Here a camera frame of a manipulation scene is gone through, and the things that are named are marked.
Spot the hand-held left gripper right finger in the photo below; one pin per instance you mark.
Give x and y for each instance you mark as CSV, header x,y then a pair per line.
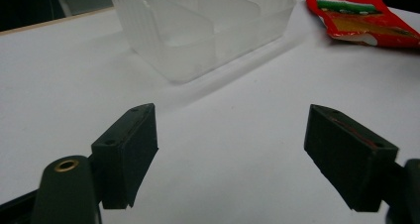
x,y
346,158

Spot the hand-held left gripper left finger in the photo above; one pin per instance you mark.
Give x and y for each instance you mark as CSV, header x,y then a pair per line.
x,y
127,161

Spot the red snack packet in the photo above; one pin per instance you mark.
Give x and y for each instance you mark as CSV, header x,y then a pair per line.
x,y
360,22

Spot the translucent plastic divided container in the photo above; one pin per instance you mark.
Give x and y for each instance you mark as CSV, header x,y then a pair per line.
x,y
198,29

